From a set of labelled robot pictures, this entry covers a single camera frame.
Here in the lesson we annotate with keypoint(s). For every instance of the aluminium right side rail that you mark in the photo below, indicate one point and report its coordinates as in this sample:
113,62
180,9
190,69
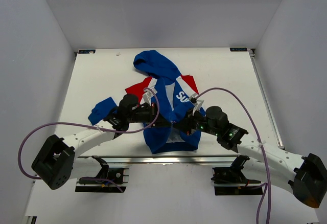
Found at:
271,117

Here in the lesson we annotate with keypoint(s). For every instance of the blue red white jacket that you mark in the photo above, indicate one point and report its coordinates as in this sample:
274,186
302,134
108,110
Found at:
173,90

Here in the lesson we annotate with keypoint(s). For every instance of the aluminium front table rail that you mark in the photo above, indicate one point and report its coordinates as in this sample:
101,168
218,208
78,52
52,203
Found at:
196,160

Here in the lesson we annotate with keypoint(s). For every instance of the right blue corner label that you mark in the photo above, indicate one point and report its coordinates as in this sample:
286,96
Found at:
236,49

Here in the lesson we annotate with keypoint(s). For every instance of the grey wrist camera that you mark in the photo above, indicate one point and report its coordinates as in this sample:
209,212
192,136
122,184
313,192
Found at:
197,103
148,94

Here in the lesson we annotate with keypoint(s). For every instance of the blue corner label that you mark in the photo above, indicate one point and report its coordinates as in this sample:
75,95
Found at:
86,51
236,49

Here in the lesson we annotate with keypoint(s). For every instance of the left blue corner label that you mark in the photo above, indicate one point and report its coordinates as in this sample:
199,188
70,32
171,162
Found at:
86,51

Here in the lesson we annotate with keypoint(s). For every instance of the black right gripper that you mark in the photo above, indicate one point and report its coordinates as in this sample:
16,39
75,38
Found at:
186,125

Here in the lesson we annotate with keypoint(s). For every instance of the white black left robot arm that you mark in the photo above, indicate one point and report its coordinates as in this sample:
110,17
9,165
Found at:
55,176

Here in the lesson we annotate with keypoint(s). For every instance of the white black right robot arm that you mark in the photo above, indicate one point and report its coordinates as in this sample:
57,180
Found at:
303,176

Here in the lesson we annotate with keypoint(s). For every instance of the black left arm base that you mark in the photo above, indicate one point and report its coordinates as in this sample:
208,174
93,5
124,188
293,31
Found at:
96,175

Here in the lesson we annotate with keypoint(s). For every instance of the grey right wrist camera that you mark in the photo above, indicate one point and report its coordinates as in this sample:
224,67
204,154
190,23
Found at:
197,103

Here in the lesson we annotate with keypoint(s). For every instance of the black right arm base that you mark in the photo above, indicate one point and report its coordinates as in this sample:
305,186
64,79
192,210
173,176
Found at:
230,181

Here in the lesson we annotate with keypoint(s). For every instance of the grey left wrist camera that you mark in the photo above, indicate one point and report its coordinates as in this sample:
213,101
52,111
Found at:
148,94

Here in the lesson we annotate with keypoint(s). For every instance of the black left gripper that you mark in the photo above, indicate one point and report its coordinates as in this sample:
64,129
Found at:
152,111

